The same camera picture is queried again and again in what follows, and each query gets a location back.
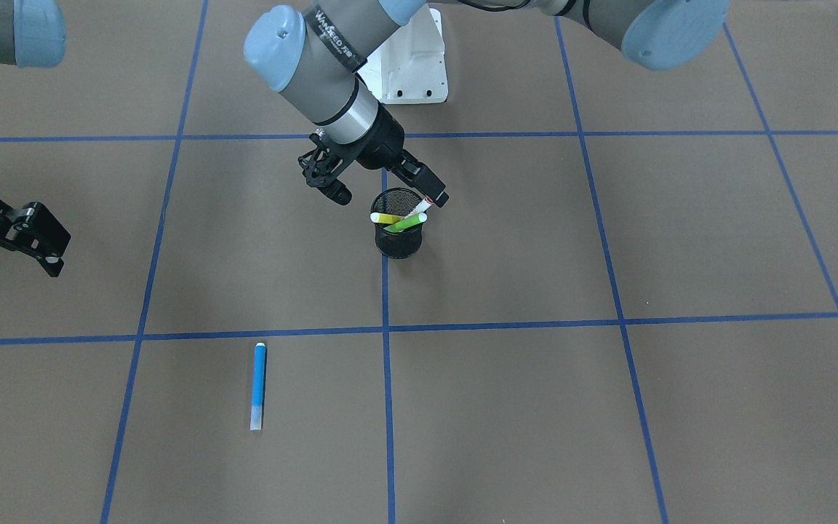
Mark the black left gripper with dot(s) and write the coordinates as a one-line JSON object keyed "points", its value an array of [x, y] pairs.
{"points": [[385, 137]]}

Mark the red white marker pen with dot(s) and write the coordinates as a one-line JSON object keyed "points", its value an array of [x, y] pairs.
{"points": [[420, 207]]}

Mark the green highlighter pen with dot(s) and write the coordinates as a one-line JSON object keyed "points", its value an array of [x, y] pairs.
{"points": [[406, 224]]}

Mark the yellow highlighter pen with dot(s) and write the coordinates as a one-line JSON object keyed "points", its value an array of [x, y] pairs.
{"points": [[385, 218]]}

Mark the blue highlighter pen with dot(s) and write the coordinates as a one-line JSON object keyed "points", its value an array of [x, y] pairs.
{"points": [[257, 401]]}

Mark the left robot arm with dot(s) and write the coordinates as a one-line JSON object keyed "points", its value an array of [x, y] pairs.
{"points": [[338, 62]]}

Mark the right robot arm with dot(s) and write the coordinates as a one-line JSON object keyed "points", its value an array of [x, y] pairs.
{"points": [[33, 35]]}

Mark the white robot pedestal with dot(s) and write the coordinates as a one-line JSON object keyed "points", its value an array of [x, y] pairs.
{"points": [[409, 68]]}

